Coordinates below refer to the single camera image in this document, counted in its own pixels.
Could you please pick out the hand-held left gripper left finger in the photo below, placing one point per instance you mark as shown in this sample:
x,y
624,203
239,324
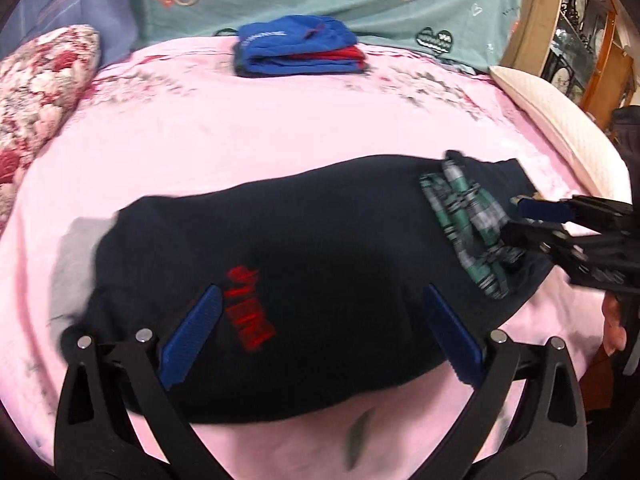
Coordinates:
x,y
192,335

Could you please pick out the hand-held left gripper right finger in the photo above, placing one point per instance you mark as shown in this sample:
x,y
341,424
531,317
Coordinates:
x,y
452,332

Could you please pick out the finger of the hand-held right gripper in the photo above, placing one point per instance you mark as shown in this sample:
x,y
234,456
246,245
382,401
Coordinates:
x,y
537,209
527,237

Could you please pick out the dark navy sweatshirt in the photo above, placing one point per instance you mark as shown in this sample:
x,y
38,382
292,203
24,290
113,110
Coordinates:
x,y
310,280

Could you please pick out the person's right hand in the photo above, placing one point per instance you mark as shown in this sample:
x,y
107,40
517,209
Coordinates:
x,y
614,322

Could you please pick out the white textured pillow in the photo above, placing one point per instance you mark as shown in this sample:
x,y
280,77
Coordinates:
x,y
565,120

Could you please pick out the grey cloth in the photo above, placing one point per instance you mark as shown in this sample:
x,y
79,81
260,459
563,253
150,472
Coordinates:
x,y
80,265

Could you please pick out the wooden glass display cabinet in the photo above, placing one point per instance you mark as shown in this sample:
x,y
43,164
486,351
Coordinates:
x,y
575,25

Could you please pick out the pink bed sheet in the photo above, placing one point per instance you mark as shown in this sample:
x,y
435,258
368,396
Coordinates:
x,y
240,125

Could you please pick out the red folded garment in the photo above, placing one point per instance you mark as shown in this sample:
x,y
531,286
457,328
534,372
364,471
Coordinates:
x,y
335,56

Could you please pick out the red white floral pillow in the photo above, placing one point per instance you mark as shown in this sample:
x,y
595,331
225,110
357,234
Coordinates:
x,y
37,95

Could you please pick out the blue folded garment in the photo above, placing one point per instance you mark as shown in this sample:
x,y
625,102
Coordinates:
x,y
295,42

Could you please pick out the blue striped cloth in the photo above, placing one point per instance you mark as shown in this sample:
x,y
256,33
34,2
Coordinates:
x,y
70,5

